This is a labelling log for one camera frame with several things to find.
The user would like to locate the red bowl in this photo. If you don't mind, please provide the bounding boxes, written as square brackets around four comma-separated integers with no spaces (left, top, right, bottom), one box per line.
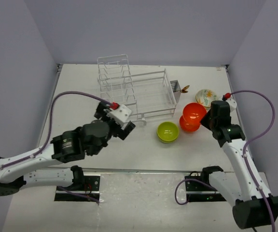
[182,102,207,126]

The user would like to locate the orange bowl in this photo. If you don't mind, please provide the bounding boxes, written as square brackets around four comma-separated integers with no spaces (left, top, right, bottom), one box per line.
[179,116,200,133]

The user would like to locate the floral leaf pattern bowl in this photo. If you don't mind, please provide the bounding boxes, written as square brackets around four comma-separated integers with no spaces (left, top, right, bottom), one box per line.
[195,89,219,108]

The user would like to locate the lime green bowl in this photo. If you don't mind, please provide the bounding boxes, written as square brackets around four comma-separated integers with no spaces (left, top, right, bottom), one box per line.
[156,122,180,136]
[157,135,179,144]

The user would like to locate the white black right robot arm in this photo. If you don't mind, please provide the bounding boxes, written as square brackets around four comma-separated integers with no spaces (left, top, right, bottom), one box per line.
[200,101,278,231]

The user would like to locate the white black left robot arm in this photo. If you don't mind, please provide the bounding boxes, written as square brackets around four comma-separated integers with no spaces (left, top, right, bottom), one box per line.
[0,102,135,196]

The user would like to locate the gold utensil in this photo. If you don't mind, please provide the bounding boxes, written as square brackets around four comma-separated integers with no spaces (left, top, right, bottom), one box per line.
[180,85,190,93]

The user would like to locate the grey cutlery holder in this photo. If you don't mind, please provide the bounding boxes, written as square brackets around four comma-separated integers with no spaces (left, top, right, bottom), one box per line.
[170,80,181,103]

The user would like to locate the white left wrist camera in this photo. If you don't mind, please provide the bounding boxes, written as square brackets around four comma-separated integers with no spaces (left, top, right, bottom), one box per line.
[107,102,132,127]

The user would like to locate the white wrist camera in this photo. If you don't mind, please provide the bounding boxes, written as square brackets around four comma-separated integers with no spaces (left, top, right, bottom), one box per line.
[222,93,237,112]
[107,102,132,127]

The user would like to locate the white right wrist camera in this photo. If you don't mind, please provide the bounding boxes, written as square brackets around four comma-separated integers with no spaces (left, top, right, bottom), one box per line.
[222,93,237,112]

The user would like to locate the white wire dish rack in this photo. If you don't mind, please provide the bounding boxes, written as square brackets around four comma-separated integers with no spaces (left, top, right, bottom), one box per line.
[97,54,177,124]

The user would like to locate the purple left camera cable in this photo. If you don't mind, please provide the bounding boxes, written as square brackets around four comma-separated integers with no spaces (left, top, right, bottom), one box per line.
[0,90,118,174]

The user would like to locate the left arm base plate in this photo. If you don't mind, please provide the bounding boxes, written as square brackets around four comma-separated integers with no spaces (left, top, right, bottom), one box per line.
[54,174,100,202]

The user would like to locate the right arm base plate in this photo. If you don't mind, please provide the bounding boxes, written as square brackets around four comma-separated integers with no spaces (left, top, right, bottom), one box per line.
[184,171,226,203]

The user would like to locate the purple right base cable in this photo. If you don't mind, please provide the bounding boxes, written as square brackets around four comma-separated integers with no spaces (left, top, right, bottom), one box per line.
[174,177,217,205]

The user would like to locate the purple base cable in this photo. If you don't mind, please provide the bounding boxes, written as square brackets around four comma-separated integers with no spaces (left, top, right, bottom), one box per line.
[56,186,100,203]
[174,177,217,205]

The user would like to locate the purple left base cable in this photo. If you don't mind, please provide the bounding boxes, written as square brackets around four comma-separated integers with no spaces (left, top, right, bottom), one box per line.
[56,186,100,203]

